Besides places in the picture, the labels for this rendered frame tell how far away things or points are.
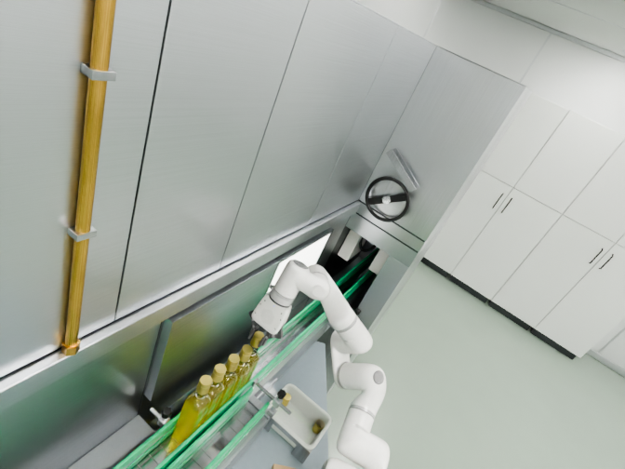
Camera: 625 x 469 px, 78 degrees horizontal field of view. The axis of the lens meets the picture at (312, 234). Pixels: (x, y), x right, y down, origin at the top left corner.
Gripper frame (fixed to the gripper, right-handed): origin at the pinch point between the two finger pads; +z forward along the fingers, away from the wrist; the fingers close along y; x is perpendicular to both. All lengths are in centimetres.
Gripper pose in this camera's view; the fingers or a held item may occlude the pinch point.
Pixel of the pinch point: (258, 337)
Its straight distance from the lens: 130.6
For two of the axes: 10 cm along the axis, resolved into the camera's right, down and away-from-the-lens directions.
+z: -4.8, 8.4, 2.6
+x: 3.8, -0.6, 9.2
